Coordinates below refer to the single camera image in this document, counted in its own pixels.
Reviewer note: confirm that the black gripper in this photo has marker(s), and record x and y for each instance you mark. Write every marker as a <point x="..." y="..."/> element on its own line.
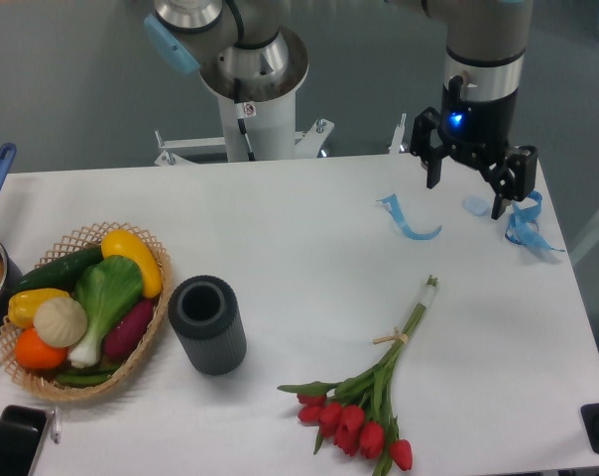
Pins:
<point x="476" y="135"/>

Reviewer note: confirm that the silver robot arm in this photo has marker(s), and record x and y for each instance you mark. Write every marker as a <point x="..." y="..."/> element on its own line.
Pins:
<point x="254" y="65"/>

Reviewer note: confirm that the pale blue small cap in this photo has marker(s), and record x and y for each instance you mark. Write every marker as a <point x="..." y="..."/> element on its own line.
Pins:
<point x="475" y="205"/>

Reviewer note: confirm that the blue crumpled ribbon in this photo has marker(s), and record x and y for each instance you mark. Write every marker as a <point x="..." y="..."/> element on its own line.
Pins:
<point x="523" y="226"/>

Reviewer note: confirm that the blue curled ribbon strip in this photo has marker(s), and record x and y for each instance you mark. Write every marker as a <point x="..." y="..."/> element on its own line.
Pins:
<point x="393" y="207"/>

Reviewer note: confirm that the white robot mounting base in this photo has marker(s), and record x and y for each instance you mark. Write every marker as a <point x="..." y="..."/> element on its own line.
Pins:
<point x="252" y="131"/>

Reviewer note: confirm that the red tulip bouquet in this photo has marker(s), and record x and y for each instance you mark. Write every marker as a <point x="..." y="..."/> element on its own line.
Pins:
<point x="357" y="414"/>

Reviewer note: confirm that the dark grey ribbed vase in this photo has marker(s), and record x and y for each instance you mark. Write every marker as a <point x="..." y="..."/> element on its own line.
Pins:
<point x="205" y="316"/>

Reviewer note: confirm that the yellow squash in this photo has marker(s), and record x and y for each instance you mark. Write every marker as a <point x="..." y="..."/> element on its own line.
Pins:
<point x="120" y="242"/>

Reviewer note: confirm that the green bok choy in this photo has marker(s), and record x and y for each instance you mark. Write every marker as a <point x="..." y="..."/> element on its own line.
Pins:
<point x="106" y="291"/>

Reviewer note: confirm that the purple sweet potato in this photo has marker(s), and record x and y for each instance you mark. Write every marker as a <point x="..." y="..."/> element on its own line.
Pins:
<point x="123" y="339"/>

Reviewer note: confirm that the green cucumber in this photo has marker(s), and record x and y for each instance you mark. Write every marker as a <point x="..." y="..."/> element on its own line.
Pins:
<point x="61" y="273"/>

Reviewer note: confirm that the green pea pods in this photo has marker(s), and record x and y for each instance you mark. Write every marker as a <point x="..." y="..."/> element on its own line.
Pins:
<point x="87" y="377"/>

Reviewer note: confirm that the white steamed bun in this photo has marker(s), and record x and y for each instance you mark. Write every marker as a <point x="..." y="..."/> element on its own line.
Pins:
<point x="60" y="322"/>

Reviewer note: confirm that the yellow bell pepper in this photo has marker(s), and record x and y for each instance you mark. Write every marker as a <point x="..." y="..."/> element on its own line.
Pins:
<point x="24" y="305"/>

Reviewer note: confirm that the orange fruit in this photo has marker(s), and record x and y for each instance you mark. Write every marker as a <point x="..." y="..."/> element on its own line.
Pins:
<point x="33" y="353"/>

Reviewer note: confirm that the clear pen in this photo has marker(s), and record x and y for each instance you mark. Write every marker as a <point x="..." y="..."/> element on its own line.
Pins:
<point x="55" y="427"/>

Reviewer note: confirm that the black smartphone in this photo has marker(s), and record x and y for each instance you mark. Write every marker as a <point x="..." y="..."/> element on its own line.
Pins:
<point x="22" y="432"/>

